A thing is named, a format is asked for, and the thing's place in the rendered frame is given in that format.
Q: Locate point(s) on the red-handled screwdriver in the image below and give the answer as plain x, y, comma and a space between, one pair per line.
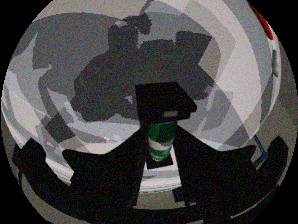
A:
264, 24

